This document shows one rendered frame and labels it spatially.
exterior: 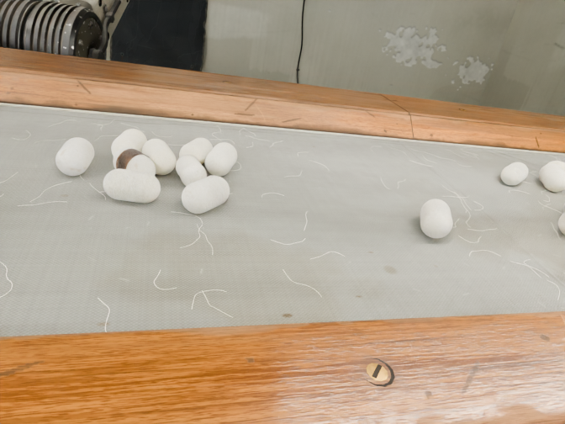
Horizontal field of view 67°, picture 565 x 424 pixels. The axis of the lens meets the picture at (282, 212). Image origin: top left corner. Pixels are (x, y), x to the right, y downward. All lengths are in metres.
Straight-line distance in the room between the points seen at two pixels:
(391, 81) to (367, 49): 0.24
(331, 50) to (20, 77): 2.10
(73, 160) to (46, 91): 0.16
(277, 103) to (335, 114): 0.07
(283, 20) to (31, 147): 2.09
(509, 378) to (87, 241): 0.20
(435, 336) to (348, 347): 0.04
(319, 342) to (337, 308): 0.06
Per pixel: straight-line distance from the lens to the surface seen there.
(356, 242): 0.27
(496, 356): 0.19
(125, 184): 0.27
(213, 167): 0.31
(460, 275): 0.28
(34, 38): 0.69
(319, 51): 2.44
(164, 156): 0.31
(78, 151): 0.30
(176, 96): 0.45
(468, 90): 2.85
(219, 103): 0.45
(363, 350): 0.16
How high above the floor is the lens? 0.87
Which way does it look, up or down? 28 degrees down
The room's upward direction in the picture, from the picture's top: 11 degrees clockwise
